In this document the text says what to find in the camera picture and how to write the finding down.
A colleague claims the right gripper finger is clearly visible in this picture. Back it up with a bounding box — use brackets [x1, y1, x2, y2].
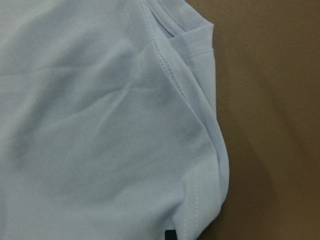
[164, 229, 177, 240]

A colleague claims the light blue t-shirt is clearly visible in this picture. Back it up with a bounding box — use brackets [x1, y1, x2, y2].
[0, 0, 229, 240]

